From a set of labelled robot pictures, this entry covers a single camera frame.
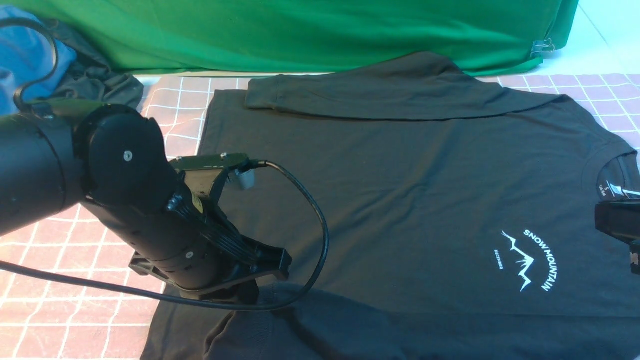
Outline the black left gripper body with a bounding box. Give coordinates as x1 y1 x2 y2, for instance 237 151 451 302
129 235 293 304

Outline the dark gray long-sleeve top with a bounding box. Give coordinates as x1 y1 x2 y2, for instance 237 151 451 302
141 52 639 360

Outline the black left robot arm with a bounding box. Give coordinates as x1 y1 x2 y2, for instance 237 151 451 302
0 99 292 305

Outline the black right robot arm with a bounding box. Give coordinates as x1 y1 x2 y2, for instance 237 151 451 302
594 199 640 275

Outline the pink grid tablecloth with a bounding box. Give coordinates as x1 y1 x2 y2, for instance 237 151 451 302
1 73 639 360

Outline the crumpled dark gray garment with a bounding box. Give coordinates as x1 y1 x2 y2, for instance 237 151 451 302
41 18 145 109

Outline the green backdrop cloth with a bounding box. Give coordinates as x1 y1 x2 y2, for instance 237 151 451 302
1 0 579 76

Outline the blue garment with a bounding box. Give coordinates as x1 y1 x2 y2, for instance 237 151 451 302
0 25 77 116

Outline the metal binder clip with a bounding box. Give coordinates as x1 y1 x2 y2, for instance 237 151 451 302
530 38 556 59

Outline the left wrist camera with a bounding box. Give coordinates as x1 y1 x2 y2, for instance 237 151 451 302
169 153 256 214

